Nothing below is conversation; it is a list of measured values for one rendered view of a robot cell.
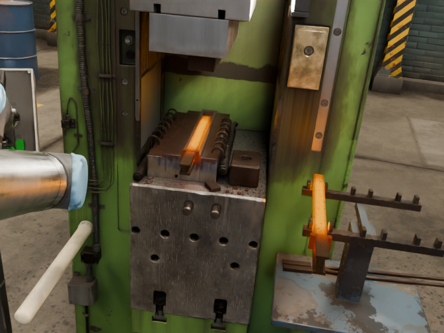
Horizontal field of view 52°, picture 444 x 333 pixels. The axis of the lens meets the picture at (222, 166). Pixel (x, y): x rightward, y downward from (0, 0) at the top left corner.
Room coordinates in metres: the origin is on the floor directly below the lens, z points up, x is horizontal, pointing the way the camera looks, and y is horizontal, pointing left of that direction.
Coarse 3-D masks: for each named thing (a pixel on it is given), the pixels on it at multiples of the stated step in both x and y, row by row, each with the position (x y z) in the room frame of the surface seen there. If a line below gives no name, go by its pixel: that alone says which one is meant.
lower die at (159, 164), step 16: (192, 112) 1.56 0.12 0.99; (176, 128) 1.41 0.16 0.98; (192, 128) 1.40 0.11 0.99; (208, 128) 1.38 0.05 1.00; (224, 128) 1.42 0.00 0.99; (160, 144) 1.26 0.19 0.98; (176, 144) 1.25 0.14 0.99; (208, 144) 1.27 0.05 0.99; (160, 160) 1.17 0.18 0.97; (176, 160) 1.17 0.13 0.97; (208, 160) 1.16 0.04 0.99; (160, 176) 1.17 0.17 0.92; (192, 176) 1.16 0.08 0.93; (208, 176) 1.16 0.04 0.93
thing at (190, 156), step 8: (200, 120) 1.43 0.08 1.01; (208, 120) 1.44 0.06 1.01; (200, 128) 1.35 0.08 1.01; (200, 136) 1.28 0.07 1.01; (192, 144) 1.21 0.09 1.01; (200, 144) 1.25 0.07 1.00; (184, 152) 1.15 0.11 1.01; (192, 152) 1.15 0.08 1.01; (184, 160) 1.09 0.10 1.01; (192, 160) 1.09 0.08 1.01; (184, 168) 1.06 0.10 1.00
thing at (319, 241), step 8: (320, 176) 1.15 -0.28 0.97; (320, 184) 1.10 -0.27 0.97; (320, 192) 1.05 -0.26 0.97; (320, 200) 1.01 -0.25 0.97; (320, 208) 0.97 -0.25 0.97; (320, 216) 0.93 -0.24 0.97; (320, 224) 0.89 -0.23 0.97; (320, 232) 0.86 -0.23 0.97; (312, 240) 0.83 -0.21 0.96; (320, 240) 0.81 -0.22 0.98; (328, 240) 0.83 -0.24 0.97; (312, 248) 0.83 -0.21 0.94; (320, 248) 0.78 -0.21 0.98; (328, 248) 0.83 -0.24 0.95; (320, 256) 0.75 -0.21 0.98; (328, 256) 0.75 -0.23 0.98; (320, 264) 0.75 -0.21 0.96; (320, 272) 0.75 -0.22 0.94
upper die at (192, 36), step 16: (160, 16) 1.17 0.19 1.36; (176, 16) 1.17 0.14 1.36; (224, 16) 1.24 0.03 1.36; (160, 32) 1.17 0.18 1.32; (176, 32) 1.17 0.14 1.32; (192, 32) 1.16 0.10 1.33; (208, 32) 1.16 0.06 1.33; (224, 32) 1.16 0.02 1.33; (160, 48) 1.17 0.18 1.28; (176, 48) 1.17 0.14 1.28; (192, 48) 1.16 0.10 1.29; (208, 48) 1.16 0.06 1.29; (224, 48) 1.16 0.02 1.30
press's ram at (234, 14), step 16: (144, 0) 1.17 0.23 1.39; (160, 0) 1.17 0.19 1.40; (176, 0) 1.17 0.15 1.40; (192, 0) 1.17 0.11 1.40; (208, 0) 1.16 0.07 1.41; (224, 0) 1.16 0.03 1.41; (240, 0) 1.16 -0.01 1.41; (192, 16) 1.17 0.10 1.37; (208, 16) 1.16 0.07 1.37; (240, 16) 1.16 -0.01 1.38
